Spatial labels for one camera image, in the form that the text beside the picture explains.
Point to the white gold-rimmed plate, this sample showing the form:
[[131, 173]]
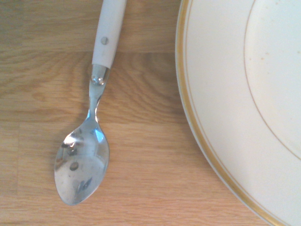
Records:
[[235, 94]]

